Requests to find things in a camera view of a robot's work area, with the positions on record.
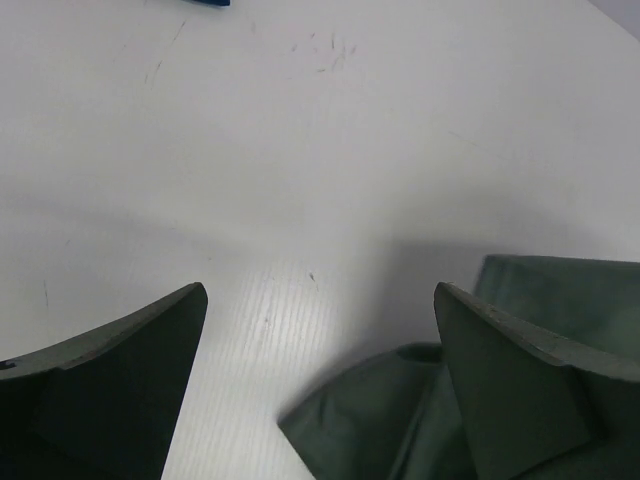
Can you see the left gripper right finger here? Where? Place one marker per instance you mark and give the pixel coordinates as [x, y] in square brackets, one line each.
[535, 404]

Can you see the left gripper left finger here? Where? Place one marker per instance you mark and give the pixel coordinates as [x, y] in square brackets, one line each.
[103, 404]

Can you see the dark grey t-shirt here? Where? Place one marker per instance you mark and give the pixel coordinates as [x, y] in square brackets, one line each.
[395, 415]

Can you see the folded blue t-shirt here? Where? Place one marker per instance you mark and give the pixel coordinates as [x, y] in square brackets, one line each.
[212, 3]

